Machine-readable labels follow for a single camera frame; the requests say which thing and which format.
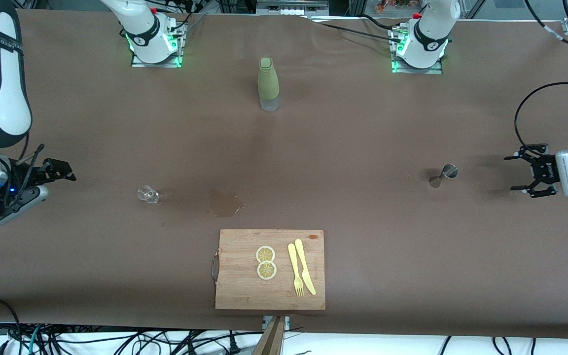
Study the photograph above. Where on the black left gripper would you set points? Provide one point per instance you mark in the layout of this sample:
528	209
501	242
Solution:
543	170

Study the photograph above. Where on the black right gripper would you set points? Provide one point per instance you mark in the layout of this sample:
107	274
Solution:
42	173

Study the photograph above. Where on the steel jigger measuring cup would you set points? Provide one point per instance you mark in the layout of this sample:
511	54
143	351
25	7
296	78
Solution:
449	171

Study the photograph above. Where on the clear glass shaker cup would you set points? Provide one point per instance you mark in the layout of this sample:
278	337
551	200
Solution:
148	195

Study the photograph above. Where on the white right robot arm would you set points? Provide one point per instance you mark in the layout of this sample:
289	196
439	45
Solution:
8	98

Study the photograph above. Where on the brown liquid spill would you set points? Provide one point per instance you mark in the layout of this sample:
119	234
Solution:
222	202

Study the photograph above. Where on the wooden cutting board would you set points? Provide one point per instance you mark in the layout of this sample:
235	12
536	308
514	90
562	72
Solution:
244	286

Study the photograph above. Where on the lemon slice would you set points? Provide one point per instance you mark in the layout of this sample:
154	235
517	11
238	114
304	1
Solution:
265	254
266	270

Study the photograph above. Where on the green sleeved bottle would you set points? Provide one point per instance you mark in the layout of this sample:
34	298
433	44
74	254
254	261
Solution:
268	84

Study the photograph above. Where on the yellow plastic knife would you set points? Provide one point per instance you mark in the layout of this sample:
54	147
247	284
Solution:
301	259

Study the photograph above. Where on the yellow plastic fork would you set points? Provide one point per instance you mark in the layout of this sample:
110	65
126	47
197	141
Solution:
292	261

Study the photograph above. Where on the grey equipment box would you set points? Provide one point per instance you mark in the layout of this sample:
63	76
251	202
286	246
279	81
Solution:
289	7

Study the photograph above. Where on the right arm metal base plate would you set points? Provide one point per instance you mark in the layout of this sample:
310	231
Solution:
165	64

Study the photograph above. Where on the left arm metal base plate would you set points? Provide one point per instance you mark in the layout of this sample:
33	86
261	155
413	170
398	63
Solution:
417	70

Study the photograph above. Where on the wooden post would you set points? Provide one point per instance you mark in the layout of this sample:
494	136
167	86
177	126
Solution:
271	340

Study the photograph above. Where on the small metal bracket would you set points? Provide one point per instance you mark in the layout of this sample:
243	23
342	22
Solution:
287	321

